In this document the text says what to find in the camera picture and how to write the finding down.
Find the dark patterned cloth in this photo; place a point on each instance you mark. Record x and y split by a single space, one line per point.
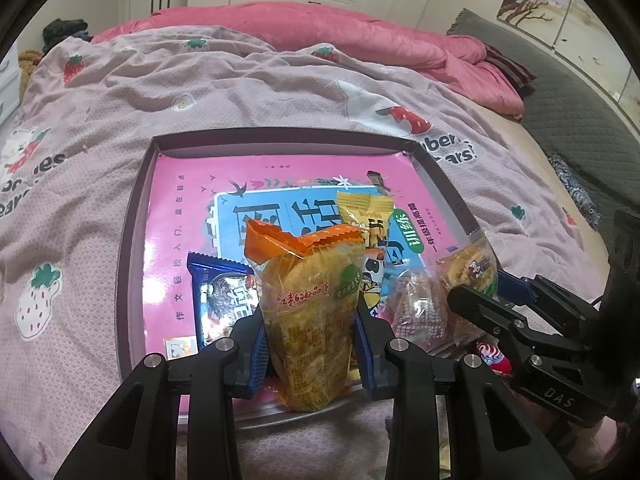
575 190

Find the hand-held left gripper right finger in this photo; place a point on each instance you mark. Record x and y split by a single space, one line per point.
367 365

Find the dark clothes pile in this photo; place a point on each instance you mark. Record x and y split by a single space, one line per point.
65 30

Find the clear wrapped pastry packet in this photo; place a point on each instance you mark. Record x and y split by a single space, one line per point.
420 310

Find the white drawer cabinet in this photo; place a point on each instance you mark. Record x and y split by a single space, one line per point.
7 90

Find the blue cookie packet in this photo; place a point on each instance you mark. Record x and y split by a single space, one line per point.
220 300

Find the brown plush toy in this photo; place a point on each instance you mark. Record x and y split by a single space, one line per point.
30 60

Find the clear yellow crisps bag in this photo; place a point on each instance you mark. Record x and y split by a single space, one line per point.
467 265

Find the yellow cartoon snack packet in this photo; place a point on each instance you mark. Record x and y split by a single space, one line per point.
367 230

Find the person's right hand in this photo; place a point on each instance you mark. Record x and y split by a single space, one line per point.
615 435

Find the strawberry bear printed blanket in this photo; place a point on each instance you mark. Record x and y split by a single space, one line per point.
125 110

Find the floral tree wall painting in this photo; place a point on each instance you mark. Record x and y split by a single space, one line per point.
530 0

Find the dark striped pillow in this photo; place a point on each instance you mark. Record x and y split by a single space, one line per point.
510 67

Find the grey quilted bed cover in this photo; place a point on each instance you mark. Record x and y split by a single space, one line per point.
560 110

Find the red candy packet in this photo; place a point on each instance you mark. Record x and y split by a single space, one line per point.
495 362

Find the shallow grey cardboard tray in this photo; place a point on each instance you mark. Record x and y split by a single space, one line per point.
280 142

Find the orange yellow snack bag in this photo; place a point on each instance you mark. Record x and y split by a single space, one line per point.
305 320

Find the pink picture book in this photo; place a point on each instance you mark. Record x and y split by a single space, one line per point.
200 195

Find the beige bed sheet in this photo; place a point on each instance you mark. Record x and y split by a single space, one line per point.
520 155

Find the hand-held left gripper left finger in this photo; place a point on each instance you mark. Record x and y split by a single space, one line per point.
257 355

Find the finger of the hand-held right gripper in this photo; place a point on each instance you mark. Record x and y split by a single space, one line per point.
480 305
515 287

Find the pink quilt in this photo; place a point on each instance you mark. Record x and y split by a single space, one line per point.
300 25

